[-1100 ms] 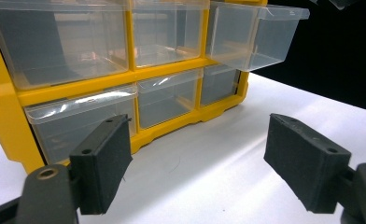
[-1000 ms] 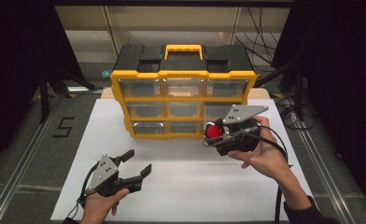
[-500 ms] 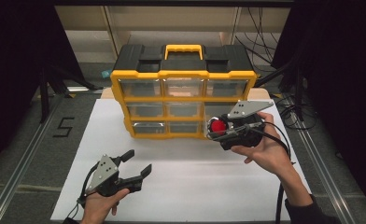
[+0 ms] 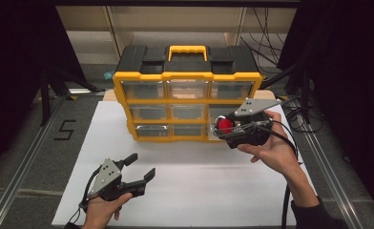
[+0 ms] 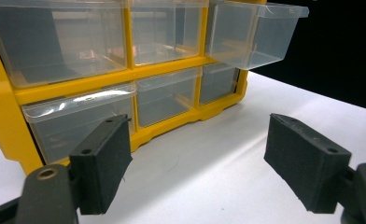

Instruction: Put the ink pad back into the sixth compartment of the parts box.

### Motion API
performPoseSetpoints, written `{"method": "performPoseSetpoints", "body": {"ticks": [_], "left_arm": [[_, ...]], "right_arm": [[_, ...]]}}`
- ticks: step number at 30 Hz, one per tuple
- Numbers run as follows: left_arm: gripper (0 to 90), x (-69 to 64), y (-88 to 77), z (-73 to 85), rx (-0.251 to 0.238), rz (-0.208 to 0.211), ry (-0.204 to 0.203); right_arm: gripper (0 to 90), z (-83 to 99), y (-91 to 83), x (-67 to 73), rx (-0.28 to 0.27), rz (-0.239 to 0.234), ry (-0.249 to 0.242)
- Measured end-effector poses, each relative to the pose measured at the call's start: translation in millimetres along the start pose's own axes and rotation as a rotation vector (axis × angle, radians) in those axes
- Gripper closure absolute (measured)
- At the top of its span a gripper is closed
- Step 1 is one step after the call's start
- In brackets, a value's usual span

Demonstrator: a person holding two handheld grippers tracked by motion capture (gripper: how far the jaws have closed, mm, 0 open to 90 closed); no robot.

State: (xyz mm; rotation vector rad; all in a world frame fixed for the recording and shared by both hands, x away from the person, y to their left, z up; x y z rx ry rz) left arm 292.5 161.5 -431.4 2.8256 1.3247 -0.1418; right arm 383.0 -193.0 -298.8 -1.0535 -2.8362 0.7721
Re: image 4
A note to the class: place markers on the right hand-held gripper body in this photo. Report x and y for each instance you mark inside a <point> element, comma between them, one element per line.
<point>255,106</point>

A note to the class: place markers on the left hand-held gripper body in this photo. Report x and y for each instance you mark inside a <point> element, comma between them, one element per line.
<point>108,176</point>

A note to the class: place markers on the round red and silver tin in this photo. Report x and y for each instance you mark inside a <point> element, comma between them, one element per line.
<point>224,125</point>

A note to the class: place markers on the yellow and black drawer organizer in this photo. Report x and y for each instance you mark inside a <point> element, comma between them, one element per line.
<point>188,76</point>

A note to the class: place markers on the person's left hand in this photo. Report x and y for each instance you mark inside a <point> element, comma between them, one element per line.
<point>97,211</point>

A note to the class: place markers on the person's right hand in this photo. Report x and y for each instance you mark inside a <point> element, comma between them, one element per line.
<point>279,149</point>

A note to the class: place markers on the white table mat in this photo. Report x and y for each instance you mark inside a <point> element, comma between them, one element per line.
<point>175,191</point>

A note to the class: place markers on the black metal stand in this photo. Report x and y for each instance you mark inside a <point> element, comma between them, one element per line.
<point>45,95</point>
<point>305,89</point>

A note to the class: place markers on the grid of clear organizer drawers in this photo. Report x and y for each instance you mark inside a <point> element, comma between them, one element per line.
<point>175,111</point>

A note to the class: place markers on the small teal object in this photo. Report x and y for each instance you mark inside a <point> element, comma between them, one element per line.
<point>108,75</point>

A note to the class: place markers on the aluminium floor rail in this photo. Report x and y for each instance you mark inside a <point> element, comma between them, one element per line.
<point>334,184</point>
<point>23,171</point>

